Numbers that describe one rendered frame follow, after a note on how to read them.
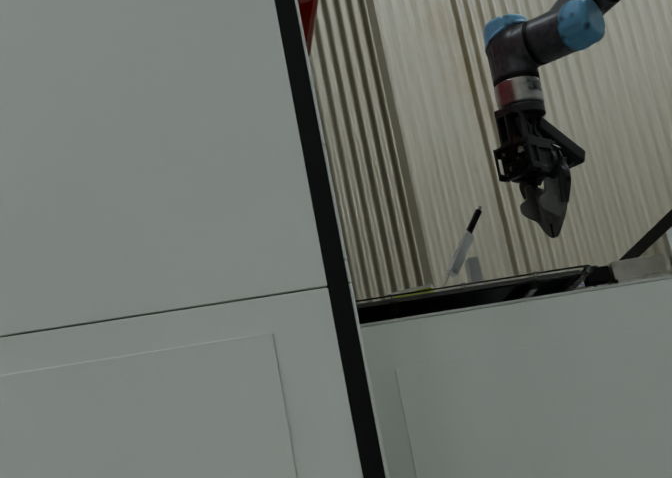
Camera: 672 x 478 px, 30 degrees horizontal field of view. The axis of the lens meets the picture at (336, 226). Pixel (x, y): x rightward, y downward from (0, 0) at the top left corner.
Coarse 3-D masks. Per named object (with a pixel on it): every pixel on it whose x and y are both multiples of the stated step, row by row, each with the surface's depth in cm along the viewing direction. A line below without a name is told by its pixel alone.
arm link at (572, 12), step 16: (560, 0) 199; (576, 0) 194; (592, 0) 195; (544, 16) 196; (560, 16) 194; (576, 16) 192; (592, 16) 193; (528, 32) 197; (544, 32) 195; (560, 32) 193; (576, 32) 192; (592, 32) 192; (528, 48) 197; (544, 48) 196; (560, 48) 195; (576, 48) 195; (544, 64) 200
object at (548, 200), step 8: (544, 184) 195; (552, 184) 196; (544, 192) 195; (552, 192) 196; (544, 200) 194; (552, 200) 195; (560, 200) 195; (544, 208) 193; (552, 208) 195; (560, 208) 195; (552, 216) 196; (560, 216) 195; (552, 224) 196; (560, 224) 195
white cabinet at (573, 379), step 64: (448, 320) 150; (512, 320) 150; (576, 320) 151; (640, 320) 152; (384, 384) 147; (448, 384) 147; (512, 384) 148; (576, 384) 148; (640, 384) 149; (384, 448) 144; (448, 448) 145; (512, 448) 145; (576, 448) 146; (640, 448) 147
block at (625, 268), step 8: (648, 256) 181; (656, 256) 181; (608, 264) 181; (616, 264) 180; (624, 264) 180; (632, 264) 180; (640, 264) 180; (648, 264) 180; (656, 264) 180; (664, 264) 180; (616, 272) 179; (624, 272) 180; (632, 272) 180; (640, 272) 180; (648, 272) 180; (656, 272) 180
